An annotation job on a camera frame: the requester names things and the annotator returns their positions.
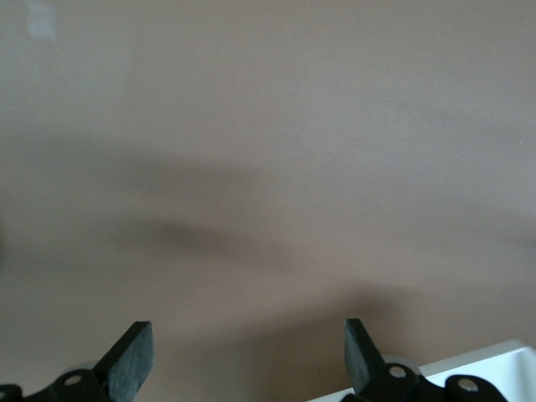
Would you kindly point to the white cabinet drawer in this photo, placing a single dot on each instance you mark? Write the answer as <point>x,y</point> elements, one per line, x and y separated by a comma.
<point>481,364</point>

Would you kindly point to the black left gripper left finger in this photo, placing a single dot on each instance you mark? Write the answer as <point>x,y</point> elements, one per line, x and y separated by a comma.
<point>125,364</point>

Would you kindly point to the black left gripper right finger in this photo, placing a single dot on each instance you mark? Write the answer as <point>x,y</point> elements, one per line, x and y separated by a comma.
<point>364,368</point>

